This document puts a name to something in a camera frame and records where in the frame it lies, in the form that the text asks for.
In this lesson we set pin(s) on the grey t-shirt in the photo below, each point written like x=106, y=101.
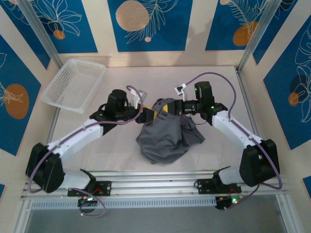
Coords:
x=165, y=140

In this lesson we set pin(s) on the aluminium frame bar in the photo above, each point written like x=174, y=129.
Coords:
x=22, y=218
x=288, y=216

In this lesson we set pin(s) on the white plastic mesh basket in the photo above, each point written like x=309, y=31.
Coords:
x=73, y=85

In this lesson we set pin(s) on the aluminium corner post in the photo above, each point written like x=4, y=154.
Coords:
x=257, y=31
x=41, y=31

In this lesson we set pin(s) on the aluminium table side rail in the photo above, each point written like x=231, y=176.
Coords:
x=54, y=121
x=245, y=97

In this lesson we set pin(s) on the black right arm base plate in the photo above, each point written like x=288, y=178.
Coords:
x=204, y=187

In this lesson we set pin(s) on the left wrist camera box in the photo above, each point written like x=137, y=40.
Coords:
x=142, y=94

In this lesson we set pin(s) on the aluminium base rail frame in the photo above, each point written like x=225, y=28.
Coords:
x=150, y=184

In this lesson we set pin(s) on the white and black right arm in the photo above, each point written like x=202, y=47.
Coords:
x=230, y=133

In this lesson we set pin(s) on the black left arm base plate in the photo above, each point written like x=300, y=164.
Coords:
x=105, y=188

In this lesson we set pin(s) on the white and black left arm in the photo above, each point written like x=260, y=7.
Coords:
x=82, y=136

